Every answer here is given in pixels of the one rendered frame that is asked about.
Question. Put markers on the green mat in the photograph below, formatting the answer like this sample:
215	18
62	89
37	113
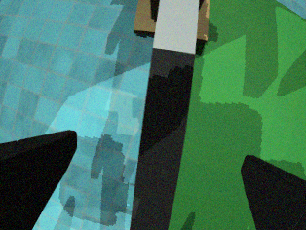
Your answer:
248	98

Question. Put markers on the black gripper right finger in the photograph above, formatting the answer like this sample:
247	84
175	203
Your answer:
277	198

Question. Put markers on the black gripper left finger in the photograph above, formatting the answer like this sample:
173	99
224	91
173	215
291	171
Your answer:
30	170

